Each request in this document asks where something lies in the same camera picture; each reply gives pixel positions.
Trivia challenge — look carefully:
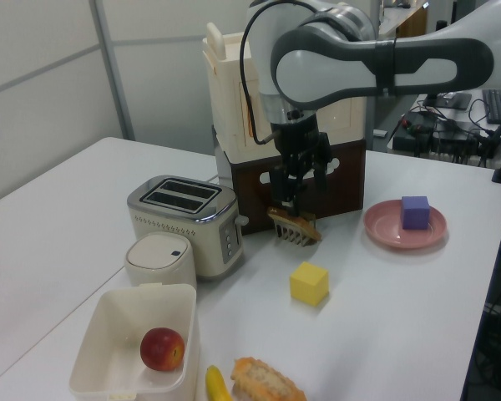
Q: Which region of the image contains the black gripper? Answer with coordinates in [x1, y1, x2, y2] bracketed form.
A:
[270, 114, 333, 211]

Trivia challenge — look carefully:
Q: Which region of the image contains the yellow cube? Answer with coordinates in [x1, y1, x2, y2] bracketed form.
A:
[289, 261, 330, 307]

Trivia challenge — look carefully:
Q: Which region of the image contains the purple cube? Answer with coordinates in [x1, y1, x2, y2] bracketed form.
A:
[401, 195, 432, 231]

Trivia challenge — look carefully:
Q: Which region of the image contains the dark brown drawer box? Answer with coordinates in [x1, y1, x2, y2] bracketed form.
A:
[229, 137, 367, 237]

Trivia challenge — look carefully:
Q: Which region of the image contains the wooden toast rack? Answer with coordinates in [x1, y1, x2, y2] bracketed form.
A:
[273, 213, 318, 248]

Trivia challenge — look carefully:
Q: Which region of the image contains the pink plate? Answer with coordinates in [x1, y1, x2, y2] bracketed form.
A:
[363, 199, 448, 251]

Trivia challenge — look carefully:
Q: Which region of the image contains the cream toy microwave cabinet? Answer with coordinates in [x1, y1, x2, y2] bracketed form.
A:
[202, 22, 367, 162]

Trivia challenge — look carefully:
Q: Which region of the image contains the cream and chrome toaster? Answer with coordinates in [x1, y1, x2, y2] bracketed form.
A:
[126, 175, 249, 282]

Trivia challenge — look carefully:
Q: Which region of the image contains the small cream lidded bin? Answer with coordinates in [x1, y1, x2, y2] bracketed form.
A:
[124, 233, 198, 290]

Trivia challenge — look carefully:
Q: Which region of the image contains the toy bread loaf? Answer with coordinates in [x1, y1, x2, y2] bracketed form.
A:
[230, 356, 308, 401]

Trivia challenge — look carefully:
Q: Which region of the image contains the red apple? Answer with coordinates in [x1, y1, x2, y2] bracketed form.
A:
[139, 327, 186, 372]

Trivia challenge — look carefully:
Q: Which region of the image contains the yellow banana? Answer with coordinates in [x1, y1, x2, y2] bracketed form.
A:
[205, 364, 234, 401]

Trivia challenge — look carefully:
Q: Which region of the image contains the white plastic container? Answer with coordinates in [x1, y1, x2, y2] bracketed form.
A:
[68, 282, 201, 401]

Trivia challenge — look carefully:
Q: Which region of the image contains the black electronics box with cables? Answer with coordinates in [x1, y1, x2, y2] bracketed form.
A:
[391, 109, 501, 164]

